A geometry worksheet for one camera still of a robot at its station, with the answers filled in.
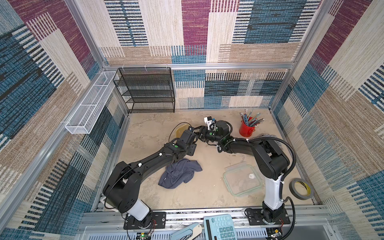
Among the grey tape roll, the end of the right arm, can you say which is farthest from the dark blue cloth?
the grey tape roll

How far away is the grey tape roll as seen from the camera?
2.65 feet

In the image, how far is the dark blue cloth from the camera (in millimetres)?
854

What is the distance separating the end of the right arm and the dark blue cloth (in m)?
0.17

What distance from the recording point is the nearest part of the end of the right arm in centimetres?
77
